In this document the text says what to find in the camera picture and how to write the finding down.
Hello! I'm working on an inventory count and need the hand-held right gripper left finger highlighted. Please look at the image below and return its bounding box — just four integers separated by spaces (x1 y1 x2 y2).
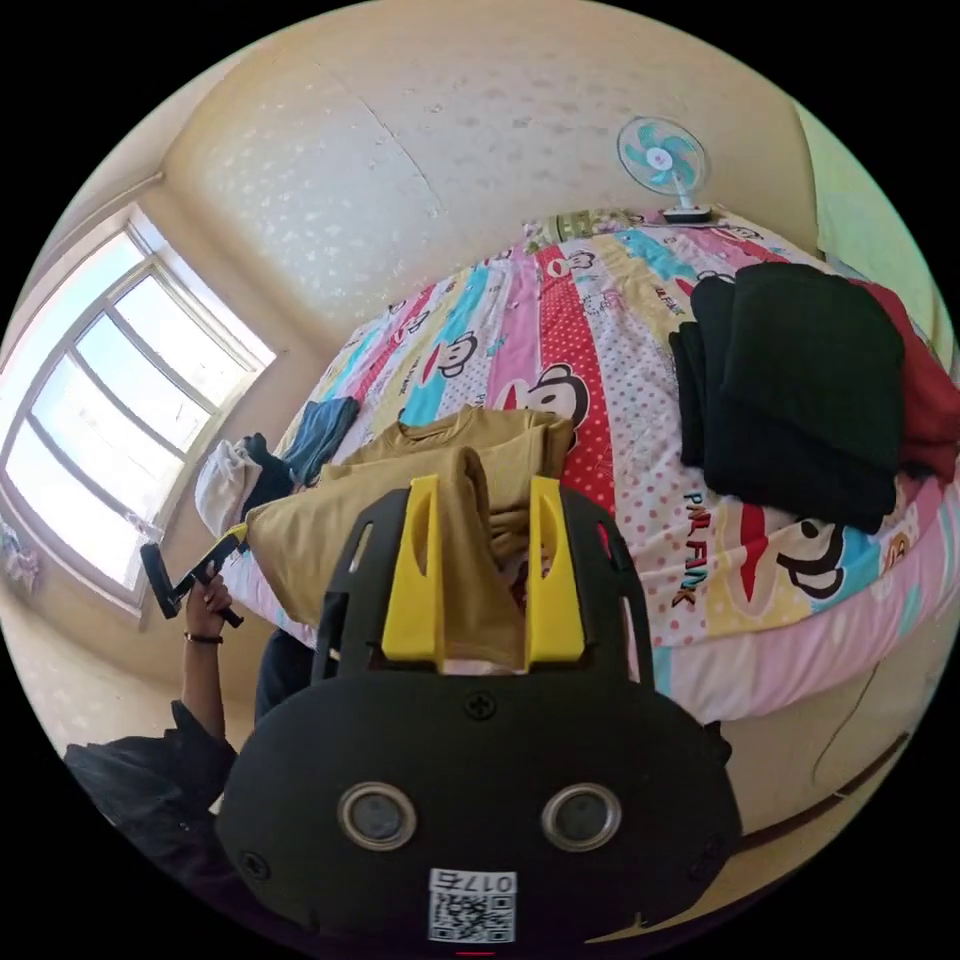
380 474 441 670

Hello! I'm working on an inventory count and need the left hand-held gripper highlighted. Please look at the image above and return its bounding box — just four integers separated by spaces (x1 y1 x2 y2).
173 524 250 630

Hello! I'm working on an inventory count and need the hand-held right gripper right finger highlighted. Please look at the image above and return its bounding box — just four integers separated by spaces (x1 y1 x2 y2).
522 475 586 674

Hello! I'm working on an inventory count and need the light brown thermal shirt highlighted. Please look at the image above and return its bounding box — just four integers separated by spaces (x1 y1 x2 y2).
243 404 579 674

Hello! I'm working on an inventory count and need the person's left forearm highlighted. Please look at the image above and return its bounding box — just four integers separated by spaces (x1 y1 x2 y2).
182 632 229 744

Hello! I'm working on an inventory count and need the person's left hand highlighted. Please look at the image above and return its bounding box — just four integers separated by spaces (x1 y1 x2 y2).
183 575 235 640

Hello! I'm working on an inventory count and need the pile of blue and white clothes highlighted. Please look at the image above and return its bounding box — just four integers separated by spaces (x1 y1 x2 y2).
194 395 363 535

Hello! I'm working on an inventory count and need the bed with colourful printed sheet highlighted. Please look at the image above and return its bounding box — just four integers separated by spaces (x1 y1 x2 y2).
217 206 960 730

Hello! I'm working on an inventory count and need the person's body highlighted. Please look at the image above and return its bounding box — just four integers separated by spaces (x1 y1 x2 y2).
63 626 318 905

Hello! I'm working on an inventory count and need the pile of black and red clothes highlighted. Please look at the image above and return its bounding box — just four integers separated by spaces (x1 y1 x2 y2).
667 262 960 535

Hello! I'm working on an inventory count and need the green printed pillow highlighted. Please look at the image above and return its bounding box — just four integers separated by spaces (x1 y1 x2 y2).
523 208 648 243

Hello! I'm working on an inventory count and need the white fan with turquoise blades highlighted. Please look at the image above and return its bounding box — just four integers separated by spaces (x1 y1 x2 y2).
616 116 718 225

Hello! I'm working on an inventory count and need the window with white frame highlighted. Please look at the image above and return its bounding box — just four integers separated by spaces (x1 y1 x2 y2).
0 200 280 620

